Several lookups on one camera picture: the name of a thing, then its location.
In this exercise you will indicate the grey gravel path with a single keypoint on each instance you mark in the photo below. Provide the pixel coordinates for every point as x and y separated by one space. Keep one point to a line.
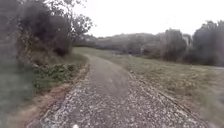
110 96

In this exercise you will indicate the row of trees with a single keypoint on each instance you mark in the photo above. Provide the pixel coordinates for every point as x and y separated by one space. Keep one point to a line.
160 45

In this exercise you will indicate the grass field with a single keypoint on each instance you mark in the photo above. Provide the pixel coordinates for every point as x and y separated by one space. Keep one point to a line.
166 75

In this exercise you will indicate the grass verge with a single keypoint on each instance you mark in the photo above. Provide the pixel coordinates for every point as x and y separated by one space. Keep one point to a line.
50 78

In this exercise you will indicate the robot's own part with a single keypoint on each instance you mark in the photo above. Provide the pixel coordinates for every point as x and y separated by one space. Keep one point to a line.
75 126

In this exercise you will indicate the large bush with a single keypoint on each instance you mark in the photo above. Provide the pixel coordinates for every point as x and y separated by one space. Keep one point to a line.
36 30

